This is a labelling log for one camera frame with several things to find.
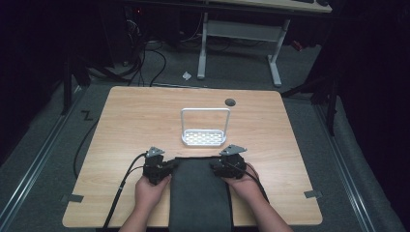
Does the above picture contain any grey tape strip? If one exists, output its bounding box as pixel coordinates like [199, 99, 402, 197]
[61, 193, 85, 204]
[303, 189, 323, 199]

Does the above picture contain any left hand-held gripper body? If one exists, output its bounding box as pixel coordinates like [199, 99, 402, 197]
[142, 146, 171, 186]

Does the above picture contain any dark grey towel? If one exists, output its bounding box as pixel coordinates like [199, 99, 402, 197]
[167, 156, 234, 232]

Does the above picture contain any black metal stand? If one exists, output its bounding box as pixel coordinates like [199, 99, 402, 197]
[279, 72, 341, 137]
[60, 52, 93, 116]

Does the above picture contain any thin black floor cable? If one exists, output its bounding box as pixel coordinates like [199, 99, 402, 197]
[73, 119, 100, 180]

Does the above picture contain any metal floor rail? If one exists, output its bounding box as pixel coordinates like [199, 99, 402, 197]
[0, 86, 85, 232]
[312, 101, 379, 232]

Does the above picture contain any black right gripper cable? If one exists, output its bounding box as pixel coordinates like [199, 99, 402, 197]
[225, 160, 271, 205]

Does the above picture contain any white towel rack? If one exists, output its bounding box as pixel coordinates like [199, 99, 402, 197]
[180, 106, 232, 148]

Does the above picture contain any white desk frame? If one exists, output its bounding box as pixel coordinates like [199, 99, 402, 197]
[196, 0, 334, 89]

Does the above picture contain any person's right hand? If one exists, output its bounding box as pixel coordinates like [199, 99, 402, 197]
[221, 161, 265, 203]

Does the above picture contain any black floor cable bundle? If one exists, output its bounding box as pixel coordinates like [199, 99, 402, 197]
[120, 17, 168, 88]

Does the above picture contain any person's left hand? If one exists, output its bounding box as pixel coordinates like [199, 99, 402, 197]
[133, 173, 172, 212]

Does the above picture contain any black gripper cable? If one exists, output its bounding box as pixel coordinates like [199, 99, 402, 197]
[225, 160, 271, 205]
[102, 152, 148, 232]

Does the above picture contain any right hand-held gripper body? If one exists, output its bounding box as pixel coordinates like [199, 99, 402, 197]
[216, 143, 249, 180]

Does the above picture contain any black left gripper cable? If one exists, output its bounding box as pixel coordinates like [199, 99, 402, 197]
[102, 152, 148, 232]

